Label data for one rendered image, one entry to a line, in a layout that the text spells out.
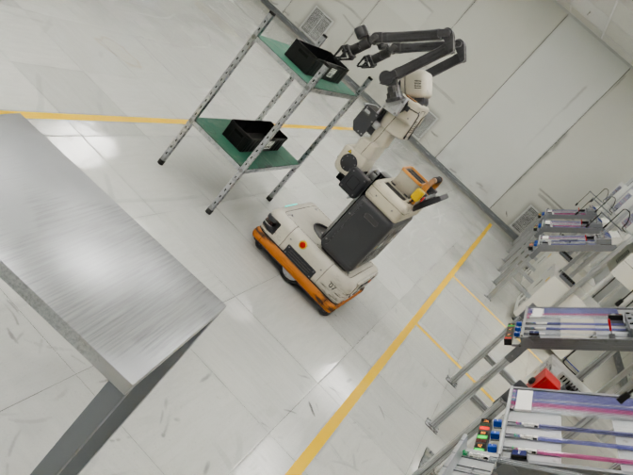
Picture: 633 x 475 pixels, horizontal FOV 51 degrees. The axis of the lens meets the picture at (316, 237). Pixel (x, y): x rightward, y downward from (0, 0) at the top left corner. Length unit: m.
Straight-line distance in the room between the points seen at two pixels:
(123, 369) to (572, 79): 10.11
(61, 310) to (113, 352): 0.12
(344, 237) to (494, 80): 7.54
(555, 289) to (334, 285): 3.60
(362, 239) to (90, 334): 2.61
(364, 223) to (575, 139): 7.52
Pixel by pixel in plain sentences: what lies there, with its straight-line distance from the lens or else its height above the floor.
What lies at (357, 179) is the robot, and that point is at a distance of 3.81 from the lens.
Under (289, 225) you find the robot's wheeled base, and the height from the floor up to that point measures 0.26.
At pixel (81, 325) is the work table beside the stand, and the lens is 1.32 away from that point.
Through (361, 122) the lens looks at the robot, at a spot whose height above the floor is 0.95.
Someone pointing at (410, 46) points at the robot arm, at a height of 1.42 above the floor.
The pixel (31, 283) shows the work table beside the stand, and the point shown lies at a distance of 1.34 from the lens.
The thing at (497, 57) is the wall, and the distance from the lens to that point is 11.09.
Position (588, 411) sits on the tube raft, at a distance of 2.86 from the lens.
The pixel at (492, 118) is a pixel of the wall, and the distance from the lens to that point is 11.03.
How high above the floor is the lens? 1.60
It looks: 19 degrees down
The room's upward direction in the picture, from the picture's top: 42 degrees clockwise
